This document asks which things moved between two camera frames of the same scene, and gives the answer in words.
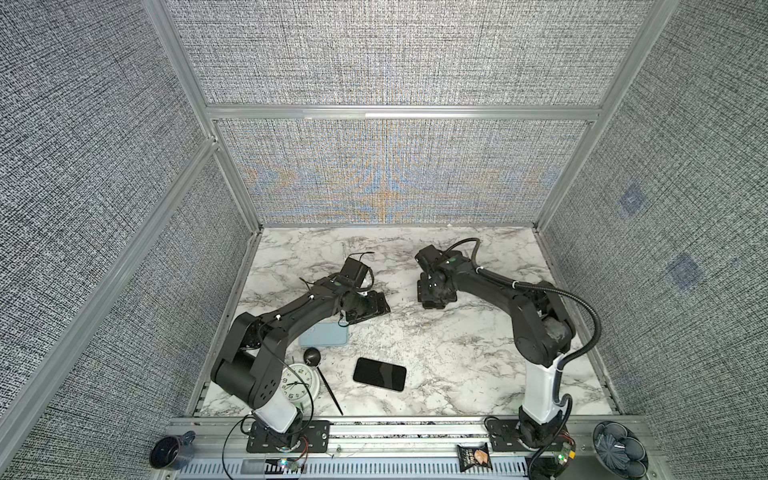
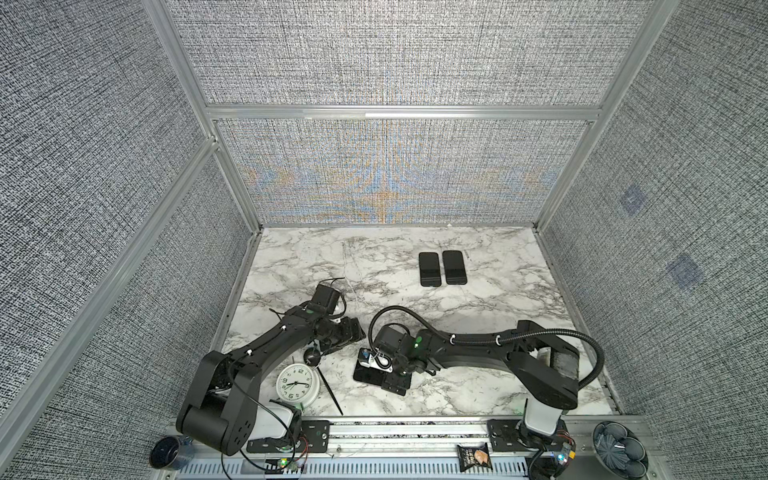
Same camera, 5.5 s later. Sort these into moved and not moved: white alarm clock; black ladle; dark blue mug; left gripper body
Moved: left gripper body
Not moved: white alarm clock; dark blue mug; black ladle
